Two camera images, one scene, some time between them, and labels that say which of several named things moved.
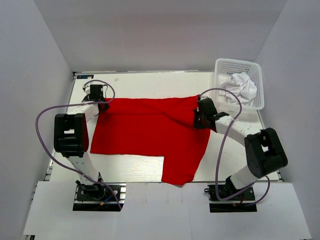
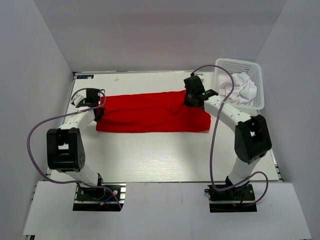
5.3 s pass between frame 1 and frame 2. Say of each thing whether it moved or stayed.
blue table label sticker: stayed
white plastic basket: stayed
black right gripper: moved
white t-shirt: stayed
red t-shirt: moved
